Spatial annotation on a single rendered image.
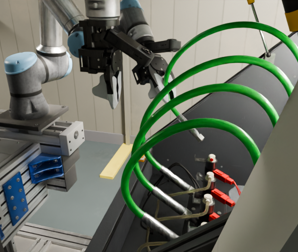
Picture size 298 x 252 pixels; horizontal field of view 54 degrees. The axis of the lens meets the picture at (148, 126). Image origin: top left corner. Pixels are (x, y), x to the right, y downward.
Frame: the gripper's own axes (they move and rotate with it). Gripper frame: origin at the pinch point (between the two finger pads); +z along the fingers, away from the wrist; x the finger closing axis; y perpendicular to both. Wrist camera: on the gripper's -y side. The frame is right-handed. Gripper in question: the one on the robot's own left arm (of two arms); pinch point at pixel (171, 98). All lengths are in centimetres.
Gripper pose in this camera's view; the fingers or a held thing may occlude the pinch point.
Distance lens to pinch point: 82.1
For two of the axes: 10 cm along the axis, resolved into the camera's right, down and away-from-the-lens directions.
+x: -7.4, 0.7, -6.7
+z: 3.3, 9.0, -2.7
